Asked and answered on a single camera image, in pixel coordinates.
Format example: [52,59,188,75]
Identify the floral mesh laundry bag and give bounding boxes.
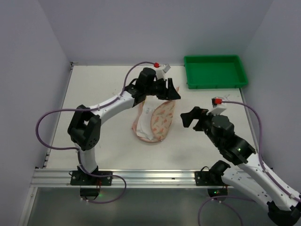
[150,101,175,141]

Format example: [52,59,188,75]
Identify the white bra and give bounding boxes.
[136,101,155,143]

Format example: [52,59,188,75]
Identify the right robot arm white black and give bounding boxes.
[181,106,301,226]

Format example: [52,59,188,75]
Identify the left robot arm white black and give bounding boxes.
[68,65,181,176]

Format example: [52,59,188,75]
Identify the green plastic tray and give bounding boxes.
[184,55,248,89]

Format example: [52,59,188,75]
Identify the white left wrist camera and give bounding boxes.
[154,64,171,80]

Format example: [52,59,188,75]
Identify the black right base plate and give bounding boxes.
[194,167,229,186]

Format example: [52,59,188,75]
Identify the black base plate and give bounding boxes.
[194,167,229,186]
[69,169,112,186]

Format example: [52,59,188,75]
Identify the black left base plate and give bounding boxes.
[69,169,112,186]

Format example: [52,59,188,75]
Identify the aluminium mounting rail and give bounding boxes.
[29,167,279,190]

